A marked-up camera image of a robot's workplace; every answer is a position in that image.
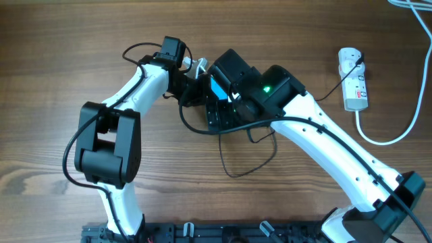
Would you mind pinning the Galaxy smartphone cyan screen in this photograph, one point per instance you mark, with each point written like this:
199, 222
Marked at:
217, 90

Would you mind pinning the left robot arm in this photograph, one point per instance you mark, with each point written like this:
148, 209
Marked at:
108, 141

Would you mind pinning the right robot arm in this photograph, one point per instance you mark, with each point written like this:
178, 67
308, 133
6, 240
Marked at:
381, 197

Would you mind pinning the white power strip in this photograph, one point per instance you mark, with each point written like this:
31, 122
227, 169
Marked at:
354, 90

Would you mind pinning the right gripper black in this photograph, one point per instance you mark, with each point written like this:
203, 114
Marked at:
223, 108

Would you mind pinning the white charger plug adapter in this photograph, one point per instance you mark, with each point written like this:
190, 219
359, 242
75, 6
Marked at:
350, 69

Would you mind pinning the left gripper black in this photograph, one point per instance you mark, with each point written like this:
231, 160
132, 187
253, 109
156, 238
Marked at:
202, 89

